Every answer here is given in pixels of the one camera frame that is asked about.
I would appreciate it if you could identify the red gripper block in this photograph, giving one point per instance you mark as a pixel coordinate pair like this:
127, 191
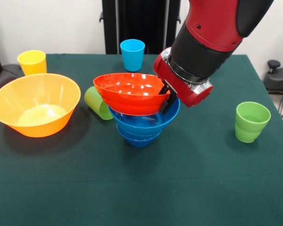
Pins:
188, 94

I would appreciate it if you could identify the red-orange bowl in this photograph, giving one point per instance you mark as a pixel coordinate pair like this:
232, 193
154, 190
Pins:
132, 106

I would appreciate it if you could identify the large blue bowl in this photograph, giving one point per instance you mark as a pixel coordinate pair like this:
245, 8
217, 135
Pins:
141, 122

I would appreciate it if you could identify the small light blue bowl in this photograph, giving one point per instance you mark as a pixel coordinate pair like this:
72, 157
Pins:
136, 134

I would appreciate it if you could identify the small dark blue bowl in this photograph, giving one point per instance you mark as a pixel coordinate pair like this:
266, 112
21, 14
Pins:
139, 143

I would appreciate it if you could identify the large yellow-orange bowl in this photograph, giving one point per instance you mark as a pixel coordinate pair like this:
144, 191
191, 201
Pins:
37, 127

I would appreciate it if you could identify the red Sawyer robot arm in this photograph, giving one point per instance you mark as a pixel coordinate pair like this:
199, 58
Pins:
214, 23

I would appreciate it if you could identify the light blue cup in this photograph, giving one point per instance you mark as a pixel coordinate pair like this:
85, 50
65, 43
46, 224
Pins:
132, 56

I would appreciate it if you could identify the smooth green cup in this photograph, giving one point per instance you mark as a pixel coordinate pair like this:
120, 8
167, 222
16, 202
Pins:
94, 101

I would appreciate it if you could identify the dark green tablecloth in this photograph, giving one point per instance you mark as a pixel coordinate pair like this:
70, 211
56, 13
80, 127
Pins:
141, 176

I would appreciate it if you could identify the ridged green cup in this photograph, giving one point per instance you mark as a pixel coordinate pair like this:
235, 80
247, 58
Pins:
247, 134

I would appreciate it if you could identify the grey black stand base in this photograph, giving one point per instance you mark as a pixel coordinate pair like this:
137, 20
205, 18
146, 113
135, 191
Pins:
276, 80
4, 70

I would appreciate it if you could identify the yellow cup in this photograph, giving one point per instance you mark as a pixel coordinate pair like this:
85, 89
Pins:
33, 64

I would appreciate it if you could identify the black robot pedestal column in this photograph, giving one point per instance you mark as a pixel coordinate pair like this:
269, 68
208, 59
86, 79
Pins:
136, 23

